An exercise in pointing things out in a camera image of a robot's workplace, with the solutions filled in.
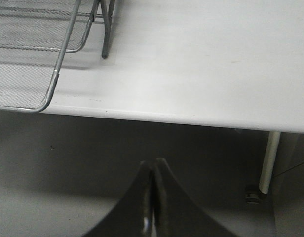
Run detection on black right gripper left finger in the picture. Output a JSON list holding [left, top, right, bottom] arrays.
[[84, 161, 153, 237]]

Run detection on grey metal rack frame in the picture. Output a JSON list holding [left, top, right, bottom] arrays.
[[93, 0, 115, 59]]

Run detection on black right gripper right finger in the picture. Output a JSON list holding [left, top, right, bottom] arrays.
[[153, 158, 236, 237]]

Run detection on white table leg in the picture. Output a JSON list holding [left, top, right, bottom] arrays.
[[259, 131, 281, 196]]

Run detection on mesh tray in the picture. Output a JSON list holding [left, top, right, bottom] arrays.
[[0, 0, 81, 113], [0, 0, 99, 53]]

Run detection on black caster wheel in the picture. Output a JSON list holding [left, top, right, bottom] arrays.
[[245, 185, 267, 204]]

